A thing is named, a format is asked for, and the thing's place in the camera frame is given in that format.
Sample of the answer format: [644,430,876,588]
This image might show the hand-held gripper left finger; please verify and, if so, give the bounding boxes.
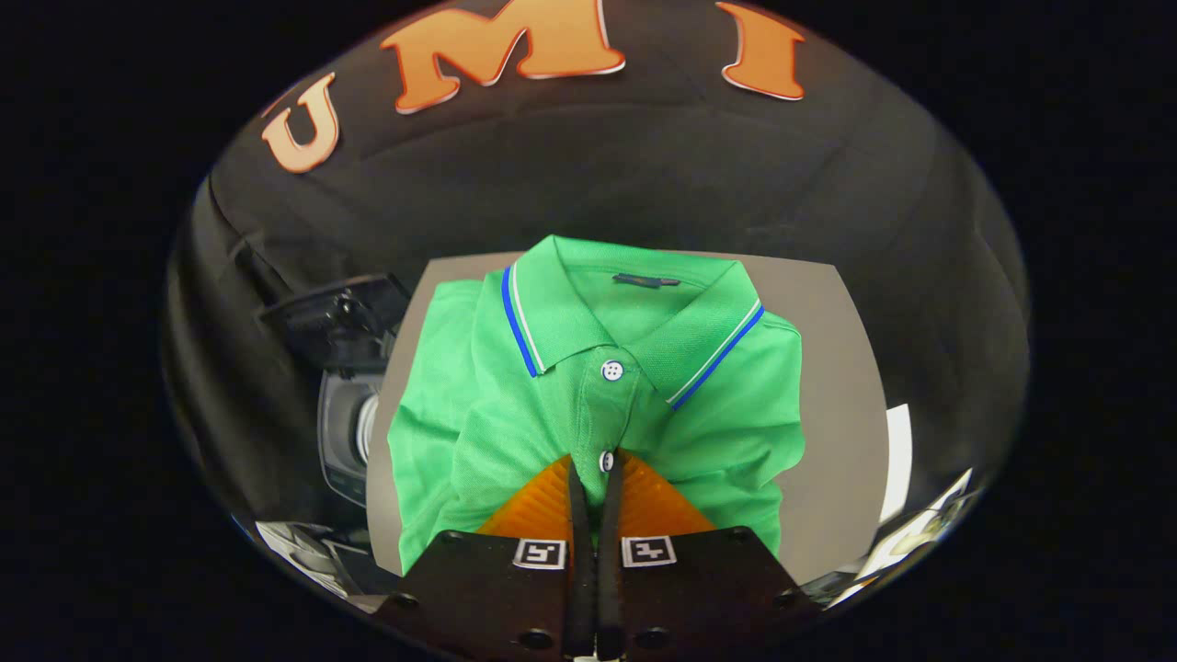
[372,455,599,659]

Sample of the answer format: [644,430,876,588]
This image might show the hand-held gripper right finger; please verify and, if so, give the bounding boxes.
[598,450,820,659]

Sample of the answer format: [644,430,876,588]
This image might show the green polo shirt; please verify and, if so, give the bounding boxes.
[386,234,807,576]

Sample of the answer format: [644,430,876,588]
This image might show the white panel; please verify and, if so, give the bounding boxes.
[880,403,913,525]

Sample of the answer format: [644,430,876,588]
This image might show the printed paper sheets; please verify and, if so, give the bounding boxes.
[828,469,976,608]

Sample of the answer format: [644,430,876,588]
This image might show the black backdrop cloth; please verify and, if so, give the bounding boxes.
[164,0,1031,553]

